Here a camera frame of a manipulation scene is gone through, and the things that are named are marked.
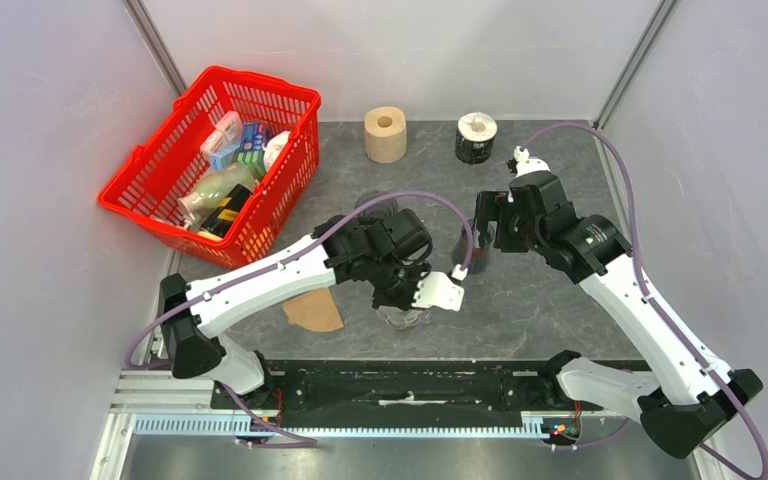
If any clear glass dripper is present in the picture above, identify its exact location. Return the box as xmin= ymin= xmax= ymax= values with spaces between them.
xmin=377 ymin=306 xmax=432 ymax=325

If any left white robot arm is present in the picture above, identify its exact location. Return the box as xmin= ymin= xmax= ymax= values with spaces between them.
xmin=158 ymin=209 xmax=432 ymax=409

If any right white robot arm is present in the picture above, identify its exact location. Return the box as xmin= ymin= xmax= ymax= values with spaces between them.
xmin=474 ymin=171 xmax=763 ymax=459

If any brown paper coffee filter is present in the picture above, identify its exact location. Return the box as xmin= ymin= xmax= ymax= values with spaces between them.
xmin=282 ymin=288 xmax=344 ymax=333

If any dark glass carafe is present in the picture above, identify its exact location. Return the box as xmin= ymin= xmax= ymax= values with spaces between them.
xmin=450 ymin=219 xmax=495 ymax=275

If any small glass server cup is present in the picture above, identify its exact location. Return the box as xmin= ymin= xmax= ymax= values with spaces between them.
xmin=386 ymin=317 xmax=421 ymax=332

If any black wrapped paper roll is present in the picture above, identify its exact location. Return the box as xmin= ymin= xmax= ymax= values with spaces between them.
xmin=455 ymin=112 xmax=498 ymax=165

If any beige paper roll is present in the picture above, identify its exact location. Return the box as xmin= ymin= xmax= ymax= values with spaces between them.
xmin=364 ymin=106 xmax=407 ymax=164

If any white bottle in basket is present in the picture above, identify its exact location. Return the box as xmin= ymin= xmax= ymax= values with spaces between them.
xmin=263 ymin=131 xmax=290 ymax=172

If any black yellow package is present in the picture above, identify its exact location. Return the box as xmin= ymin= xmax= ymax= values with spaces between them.
xmin=198 ymin=184 xmax=252 ymax=241

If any blue snack box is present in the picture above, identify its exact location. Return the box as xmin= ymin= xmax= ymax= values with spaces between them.
xmin=237 ymin=122 xmax=272 ymax=170

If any pale green liquid bottle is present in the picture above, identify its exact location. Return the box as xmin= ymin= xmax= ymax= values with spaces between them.
xmin=178 ymin=163 xmax=259 ymax=229

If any pink white packet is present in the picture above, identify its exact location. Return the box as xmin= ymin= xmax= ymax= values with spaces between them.
xmin=199 ymin=111 xmax=244 ymax=160

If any red plastic shopping basket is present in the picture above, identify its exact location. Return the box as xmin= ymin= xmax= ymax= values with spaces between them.
xmin=97 ymin=66 xmax=322 ymax=269

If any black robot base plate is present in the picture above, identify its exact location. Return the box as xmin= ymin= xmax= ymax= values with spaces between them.
xmin=241 ymin=359 xmax=574 ymax=429

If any aluminium slotted rail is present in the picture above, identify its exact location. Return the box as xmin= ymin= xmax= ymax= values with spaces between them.
xmin=112 ymin=370 xmax=584 ymax=440

